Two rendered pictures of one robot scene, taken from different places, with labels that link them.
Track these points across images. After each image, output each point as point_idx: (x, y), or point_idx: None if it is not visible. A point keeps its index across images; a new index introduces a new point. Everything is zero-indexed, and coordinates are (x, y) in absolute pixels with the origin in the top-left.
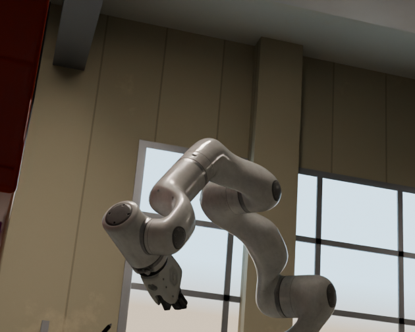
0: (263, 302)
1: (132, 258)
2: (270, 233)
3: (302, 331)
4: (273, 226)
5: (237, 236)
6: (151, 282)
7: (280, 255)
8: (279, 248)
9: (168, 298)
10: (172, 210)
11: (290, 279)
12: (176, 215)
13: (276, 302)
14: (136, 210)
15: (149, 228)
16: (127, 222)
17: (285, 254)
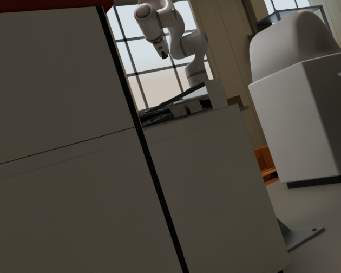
0: (176, 52)
1: (152, 34)
2: (178, 14)
3: (199, 58)
4: (177, 11)
5: None
6: (160, 45)
7: (183, 24)
8: (182, 20)
9: (167, 51)
10: (165, 2)
11: (185, 37)
12: (170, 4)
13: (182, 50)
14: (151, 6)
15: (161, 14)
16: (151, 13)
17: (184, 24)
